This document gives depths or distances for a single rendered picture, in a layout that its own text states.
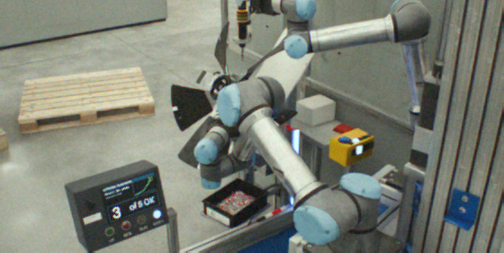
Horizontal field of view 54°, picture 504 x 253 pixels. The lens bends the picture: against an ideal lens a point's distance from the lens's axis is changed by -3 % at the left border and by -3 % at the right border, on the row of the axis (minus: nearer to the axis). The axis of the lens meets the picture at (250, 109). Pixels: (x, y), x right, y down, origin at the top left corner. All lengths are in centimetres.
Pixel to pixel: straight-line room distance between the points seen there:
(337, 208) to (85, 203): 69
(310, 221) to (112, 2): 656
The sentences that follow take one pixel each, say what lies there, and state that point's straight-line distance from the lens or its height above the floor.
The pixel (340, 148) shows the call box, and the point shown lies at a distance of 205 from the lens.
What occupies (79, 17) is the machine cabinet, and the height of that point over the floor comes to 27.
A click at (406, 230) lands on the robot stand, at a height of 103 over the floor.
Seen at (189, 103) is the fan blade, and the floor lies 109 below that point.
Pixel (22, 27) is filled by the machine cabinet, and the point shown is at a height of 26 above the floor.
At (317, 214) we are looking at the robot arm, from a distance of 133.
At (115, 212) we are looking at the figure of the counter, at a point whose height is 116.
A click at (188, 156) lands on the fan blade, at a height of 97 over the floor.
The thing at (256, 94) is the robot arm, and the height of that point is 146.
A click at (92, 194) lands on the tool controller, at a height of 123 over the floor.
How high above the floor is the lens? 204
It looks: 25 degrees down
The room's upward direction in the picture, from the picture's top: straight up
